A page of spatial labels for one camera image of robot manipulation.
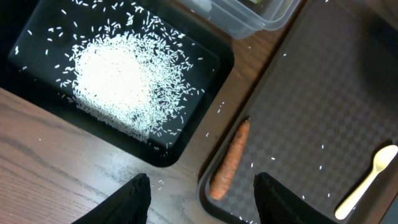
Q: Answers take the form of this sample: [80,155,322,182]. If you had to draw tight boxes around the white rice pile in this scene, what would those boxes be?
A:
[14,0,206,150]

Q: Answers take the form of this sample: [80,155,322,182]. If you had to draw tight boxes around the black waste tray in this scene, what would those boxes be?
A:
[1,0,234,167]

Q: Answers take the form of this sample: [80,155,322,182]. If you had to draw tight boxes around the dark brown serving tray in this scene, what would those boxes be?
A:
[198,1,397,223]

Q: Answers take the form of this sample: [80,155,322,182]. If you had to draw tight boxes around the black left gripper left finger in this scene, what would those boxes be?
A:
[72,173,151,224]

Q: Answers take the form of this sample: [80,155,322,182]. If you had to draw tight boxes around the clear plastic waste bin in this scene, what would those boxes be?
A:
[178,0,300,39]

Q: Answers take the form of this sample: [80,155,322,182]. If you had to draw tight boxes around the orange carrot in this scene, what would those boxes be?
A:
[209,118,251,200]

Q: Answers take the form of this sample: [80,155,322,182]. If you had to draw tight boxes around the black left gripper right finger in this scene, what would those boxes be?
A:
[253,172,335,224]

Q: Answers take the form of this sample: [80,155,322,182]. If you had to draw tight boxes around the yellow plastic spoon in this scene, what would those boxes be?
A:
[335,144,397,220]

